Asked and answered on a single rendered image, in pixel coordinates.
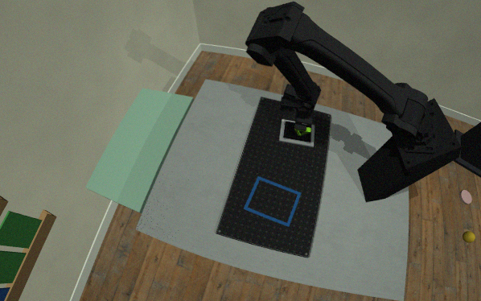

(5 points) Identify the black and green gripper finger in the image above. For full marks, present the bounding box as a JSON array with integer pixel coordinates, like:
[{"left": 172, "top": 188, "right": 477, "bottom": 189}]
[{"left": 295, "top": 127, "right": 311, "bottom": 136}]

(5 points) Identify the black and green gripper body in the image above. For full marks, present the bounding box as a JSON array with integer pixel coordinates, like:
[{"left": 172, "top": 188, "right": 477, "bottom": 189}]
[{"left": 295, "top": 108, "right": 314, "bottom": 131}]

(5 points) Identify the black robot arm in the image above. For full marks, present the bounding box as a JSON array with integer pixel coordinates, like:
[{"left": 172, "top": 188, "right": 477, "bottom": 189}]
[{"left": 245, "top": 2, "right": 437, "bottom": 154}]

